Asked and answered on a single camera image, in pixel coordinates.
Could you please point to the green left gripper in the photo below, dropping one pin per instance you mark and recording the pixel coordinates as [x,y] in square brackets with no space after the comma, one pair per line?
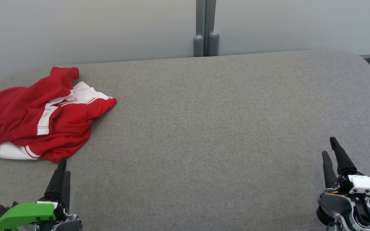
[24,213]

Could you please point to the red jersey with white sleeves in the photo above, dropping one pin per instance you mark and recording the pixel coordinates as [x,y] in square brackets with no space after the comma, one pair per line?
[72,128]

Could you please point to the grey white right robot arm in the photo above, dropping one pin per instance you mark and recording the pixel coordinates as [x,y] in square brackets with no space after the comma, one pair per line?
[332,203]

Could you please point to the grey fabric sofa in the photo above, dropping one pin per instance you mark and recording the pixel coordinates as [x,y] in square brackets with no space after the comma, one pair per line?
[204,134]

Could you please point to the grey partition post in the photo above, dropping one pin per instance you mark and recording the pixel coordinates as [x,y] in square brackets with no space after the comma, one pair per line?
[213,32]
[198,32]

